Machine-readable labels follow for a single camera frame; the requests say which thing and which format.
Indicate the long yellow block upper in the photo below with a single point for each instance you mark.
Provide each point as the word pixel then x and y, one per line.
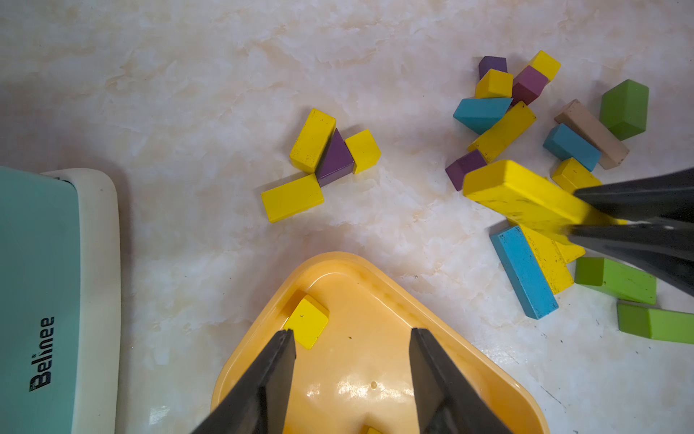
pixel 510 127

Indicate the purple small block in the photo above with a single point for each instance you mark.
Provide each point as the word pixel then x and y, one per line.
pixel 458 170

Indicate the teal small block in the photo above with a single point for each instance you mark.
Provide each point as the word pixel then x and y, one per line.
pixel 564 143

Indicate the teal long block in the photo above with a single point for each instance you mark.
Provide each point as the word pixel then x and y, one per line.
pixel 528 282

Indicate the yellow flat block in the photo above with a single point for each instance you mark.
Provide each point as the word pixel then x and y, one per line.
pixel 292 198

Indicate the green block lower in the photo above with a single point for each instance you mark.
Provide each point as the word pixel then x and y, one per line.
pixel 655 324

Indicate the yellow plastic tray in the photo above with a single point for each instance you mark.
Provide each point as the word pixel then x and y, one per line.
pixel 357 375

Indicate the tan long block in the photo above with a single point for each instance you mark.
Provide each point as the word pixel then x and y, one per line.
pixel 577 117

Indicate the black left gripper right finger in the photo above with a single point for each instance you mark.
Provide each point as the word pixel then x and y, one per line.
pixel 446 402

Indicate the green block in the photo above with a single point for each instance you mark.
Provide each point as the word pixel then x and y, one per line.
pixel 655 324
pixel 624 109
pixel 616 280

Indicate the yellow rectangular block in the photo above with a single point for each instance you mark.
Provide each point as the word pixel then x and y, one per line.
pixel 312 140

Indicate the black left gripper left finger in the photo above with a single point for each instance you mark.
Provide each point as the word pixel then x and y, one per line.
pixel 258 402

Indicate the yellow cube block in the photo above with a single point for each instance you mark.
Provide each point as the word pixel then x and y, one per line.
pixel 364 150

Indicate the purple triangle block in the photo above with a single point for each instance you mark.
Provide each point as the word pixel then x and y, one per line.
pixel 336 162

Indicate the mint green toaster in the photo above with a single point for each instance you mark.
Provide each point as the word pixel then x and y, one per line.
pixel 60 301

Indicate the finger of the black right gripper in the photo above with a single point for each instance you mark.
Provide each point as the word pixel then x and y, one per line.
pixel 664 197
pixel 663 251

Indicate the green block upper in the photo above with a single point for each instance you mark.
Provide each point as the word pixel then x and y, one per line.
pixel 624 109

